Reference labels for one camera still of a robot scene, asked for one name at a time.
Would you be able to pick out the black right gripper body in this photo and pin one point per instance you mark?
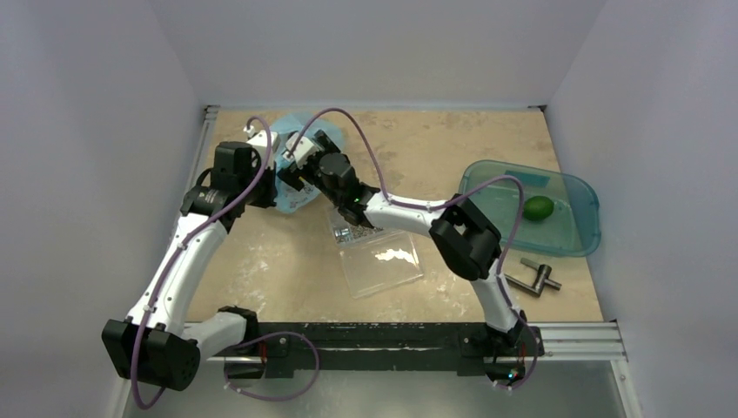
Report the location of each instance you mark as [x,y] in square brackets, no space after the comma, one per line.
[294,175]

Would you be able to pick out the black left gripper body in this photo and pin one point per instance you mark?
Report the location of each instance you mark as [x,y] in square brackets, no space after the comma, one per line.
[262,193]

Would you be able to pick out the light blue plastic bag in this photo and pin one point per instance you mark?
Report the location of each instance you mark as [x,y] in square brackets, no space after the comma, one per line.
[289,200]

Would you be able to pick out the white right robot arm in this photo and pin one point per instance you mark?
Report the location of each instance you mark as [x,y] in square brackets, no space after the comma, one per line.
[464,237]

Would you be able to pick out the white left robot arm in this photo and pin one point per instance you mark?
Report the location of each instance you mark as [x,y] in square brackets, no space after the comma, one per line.
[152,344]

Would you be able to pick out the green fake lime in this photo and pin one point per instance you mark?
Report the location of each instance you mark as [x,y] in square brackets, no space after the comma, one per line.
[538,208]

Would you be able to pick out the clear plastic screw box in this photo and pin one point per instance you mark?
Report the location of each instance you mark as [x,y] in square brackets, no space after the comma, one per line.
[374,260]

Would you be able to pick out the teal plastic tray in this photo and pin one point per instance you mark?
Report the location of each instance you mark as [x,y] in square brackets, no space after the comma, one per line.
[561,211]

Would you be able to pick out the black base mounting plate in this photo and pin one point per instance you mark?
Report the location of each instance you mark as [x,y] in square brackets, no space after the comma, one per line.
[465,348]

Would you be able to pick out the dark metal crank tool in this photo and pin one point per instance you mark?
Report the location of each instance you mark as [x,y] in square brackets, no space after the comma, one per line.
[541,281]

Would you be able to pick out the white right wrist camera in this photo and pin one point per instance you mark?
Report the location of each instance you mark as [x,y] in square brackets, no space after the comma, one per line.
[298,149]

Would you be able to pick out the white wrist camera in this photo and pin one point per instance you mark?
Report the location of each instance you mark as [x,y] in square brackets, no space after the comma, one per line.
[298,149]
[265,143]

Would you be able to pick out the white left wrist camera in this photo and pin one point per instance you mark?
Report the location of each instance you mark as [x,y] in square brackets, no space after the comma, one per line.
[265,143]

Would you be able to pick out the aluminium frame rail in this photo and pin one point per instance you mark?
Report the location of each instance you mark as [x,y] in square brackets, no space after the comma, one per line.
[562,341]

